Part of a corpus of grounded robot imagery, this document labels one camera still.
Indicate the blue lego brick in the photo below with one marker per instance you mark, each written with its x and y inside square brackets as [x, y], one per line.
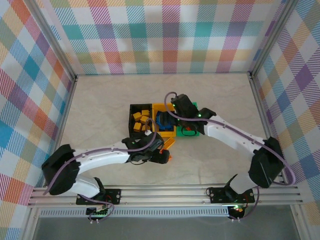
[158, 122]
[167, 129]

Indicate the orange lego brick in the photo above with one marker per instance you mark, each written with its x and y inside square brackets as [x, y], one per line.
[188, 129]
[165, 150]

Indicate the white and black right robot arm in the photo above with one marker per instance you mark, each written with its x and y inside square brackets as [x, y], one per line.
[225, 135]

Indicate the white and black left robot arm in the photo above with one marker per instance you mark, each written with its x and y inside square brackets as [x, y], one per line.
[100, 155]

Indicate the yellow plastic container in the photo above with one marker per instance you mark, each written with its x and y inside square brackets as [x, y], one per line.
[160, 108]

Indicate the long yellow lego brick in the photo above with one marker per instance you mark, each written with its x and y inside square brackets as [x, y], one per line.
[170, 143]

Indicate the green plastic container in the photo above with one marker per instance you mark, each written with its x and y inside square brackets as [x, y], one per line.
[180, 133]

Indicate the black plastic container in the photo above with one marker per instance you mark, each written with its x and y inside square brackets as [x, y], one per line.
[131, 121]

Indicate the plaid backdrop panel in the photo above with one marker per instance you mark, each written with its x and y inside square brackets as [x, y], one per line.
[160, 37]
[20, 100]
[300, 100]

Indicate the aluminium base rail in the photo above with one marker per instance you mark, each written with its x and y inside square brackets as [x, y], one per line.
[170, 195]

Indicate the aluminium table side rail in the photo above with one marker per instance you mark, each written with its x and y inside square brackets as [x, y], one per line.
[63, 112]
[262, 117]

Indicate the aluminium frame post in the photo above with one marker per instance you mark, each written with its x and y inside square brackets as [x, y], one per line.
[272, 37]
[52, 42]

